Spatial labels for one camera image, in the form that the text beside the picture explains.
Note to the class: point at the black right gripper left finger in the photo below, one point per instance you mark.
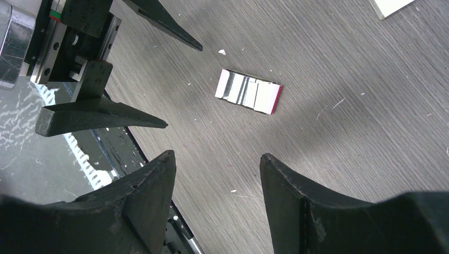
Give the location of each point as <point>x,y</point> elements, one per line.
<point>34,228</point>

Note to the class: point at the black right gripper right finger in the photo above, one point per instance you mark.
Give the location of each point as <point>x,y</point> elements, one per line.
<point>306,217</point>

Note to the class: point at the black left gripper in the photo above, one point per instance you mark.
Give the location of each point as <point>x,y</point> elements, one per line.
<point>71,43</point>

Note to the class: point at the white staple box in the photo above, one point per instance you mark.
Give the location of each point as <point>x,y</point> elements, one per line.
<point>384,8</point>

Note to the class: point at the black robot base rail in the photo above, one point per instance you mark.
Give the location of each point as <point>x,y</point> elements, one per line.
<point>136,214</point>

